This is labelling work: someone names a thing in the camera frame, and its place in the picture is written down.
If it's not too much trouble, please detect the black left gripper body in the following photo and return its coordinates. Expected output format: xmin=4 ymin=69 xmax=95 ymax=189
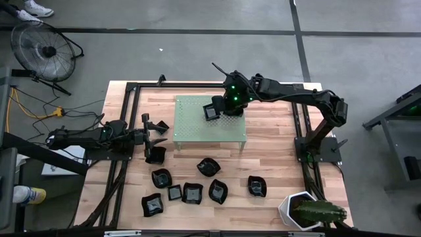
xmin=133 ymin=113 xmax=151 ymax=158

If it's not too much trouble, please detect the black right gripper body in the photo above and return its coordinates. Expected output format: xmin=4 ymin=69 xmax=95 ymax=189
xmin=223 ymin=70 xmax=254 ymax=117

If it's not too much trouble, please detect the black wavy square plate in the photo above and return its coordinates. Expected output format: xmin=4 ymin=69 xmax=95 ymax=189
xmin=141 ymin=192 xmax=164 ymax=218
xmin=181 ymin=182 xmax=205 ymax=205
xmin=145 ymin=145 xmax=167 ymax=165
xmin=247 ymin=175 xmax=268 ymax=198

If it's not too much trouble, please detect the small black square plate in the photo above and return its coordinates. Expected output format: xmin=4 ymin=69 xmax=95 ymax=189
xmin=203 ymin=103 xmax=222 ymax=122
xmin=156 ymin=120 xmax=170 ymax=136
xmin=166 ymin=184 xmax=183 ymax=201

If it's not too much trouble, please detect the black rounded plate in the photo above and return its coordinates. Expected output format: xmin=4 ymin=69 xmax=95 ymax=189
xmin=151 ymin=168 xmax=173 ymax=190

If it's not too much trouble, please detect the black leaf shaped plate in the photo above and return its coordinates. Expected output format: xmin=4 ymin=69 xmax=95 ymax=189
xmin=196 ymin=157 xmax=222 ymax=178

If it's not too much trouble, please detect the black oval plate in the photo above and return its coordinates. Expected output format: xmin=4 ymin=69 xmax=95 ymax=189
xmin=208 ymin=178 xmax=229 ymax=205

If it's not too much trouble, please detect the mint green perforated metal shelf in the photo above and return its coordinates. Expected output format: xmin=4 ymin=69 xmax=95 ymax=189
xmin=172 ymin=94 xmax=247 ymax=152

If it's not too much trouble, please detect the white box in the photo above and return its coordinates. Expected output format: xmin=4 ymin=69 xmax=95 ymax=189
xmin=41 ymin=144 xmax=87 ymax=177

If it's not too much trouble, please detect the black diagonal beam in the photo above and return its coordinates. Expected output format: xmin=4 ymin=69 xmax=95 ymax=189
xmin=2 ymin=131 xmax=89 ymax=176

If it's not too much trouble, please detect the white hexagonal planter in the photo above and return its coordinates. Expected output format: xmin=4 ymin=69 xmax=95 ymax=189
xmin=278 ymin=190 xmax=325 ymax=232

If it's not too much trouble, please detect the black floor fan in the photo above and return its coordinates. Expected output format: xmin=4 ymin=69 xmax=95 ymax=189
xmin=10 ymin=20 xmax=85 ymax=97

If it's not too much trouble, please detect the green cactus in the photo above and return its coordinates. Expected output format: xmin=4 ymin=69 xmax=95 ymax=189
xmin=291 ymin=199 xmax=348 ymax=225

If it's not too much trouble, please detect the dark grey cabinet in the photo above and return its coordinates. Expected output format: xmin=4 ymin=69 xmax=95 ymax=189
xmin=0 ymin=67 xmax=19 ymax=231

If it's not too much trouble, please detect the person's foot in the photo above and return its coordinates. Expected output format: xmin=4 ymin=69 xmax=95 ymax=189
xmin=16 ymin=9 xmax=43 ymax=26
xmin=23 ymin=0 xmax=55 ymax=18

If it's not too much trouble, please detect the grey metal stand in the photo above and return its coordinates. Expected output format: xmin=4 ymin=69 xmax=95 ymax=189
xmin=361 ymin=84 xmax=421 ymax=192

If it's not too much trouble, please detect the person's leg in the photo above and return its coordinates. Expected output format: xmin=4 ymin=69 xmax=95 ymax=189
xmin=0 ymin=1 xmax=26 ymax=17

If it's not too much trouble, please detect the black box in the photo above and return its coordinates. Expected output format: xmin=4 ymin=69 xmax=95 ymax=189
xmin=403 ymin=155 xmax=421 ymax=181

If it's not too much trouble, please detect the black aluminium table frame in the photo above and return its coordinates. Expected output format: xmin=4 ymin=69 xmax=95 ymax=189
xmin=77 ymin=81 xmax=330 ymax=230

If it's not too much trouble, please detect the silver bracket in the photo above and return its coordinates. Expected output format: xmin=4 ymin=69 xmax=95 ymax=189
xmin=287 ymin=231 xmax=326 ymax=237
xmin=104 ymin=230 xmax=142 ymax=237

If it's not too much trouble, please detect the yellow extension cable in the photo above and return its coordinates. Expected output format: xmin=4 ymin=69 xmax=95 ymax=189
xmin=5 ymin=87 xmax=55 ymax=132

